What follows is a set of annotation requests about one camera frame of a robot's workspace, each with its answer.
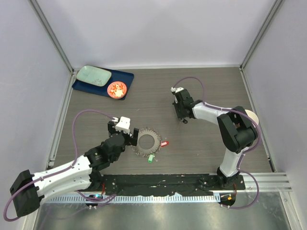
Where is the red patterned small bowl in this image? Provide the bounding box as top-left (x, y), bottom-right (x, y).
top-left (107, 81), bottom-right (128, 99)

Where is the white brown bowl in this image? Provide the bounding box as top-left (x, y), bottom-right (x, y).
top-left (245, 110), bottom-right (259, 125)

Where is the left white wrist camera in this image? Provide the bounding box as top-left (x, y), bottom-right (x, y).
top-left (112, 116), bottom-right (130, 134)

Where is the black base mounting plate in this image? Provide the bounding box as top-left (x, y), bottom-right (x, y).
top-left (85, 173), bottom-right (246, 196)

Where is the light green rectangular plate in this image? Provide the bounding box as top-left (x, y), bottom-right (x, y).
top-left (76, 65), bottom-right (112, 87)

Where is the dark blue tray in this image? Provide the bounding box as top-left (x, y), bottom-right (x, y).
top-left (72, 69), bottom-right (134, 101)

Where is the purple cable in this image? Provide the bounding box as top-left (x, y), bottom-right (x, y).
top-left (4, 109), bottom-right (120, 221)
top-left (173, 76), bottom-right (262, 209)

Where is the green key tag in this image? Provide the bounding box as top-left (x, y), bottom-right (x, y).
top-left (148, 154), bottom-right (154, 163)

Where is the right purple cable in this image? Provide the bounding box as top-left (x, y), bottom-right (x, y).
top-left (173, 76), bottom-right (262, 209)

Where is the slotted cable duct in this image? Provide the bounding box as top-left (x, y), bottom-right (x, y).
top-left (47, 193), bottom-right (220, 204)

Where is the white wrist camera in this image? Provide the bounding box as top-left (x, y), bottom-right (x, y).
top-left (112, 116), bottom-right (130, 134)
top-left (170, 87), bottom-right (184, 95)

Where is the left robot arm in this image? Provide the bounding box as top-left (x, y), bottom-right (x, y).
top-left (9, 121), bottom-right (139, 218)

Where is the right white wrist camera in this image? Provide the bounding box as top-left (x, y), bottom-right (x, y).
top-left (170, 87), bottom-right (184, 95)

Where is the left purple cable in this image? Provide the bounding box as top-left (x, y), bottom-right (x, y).
top-left (4, 109), bottom-right (120, 221)

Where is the large metal keyring with rings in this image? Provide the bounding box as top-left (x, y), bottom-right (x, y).
top-left (132, 127), bottom-right (162, 157)

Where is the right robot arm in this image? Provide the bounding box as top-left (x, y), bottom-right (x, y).
top-left (171, 87), bottom-right (259, 189)

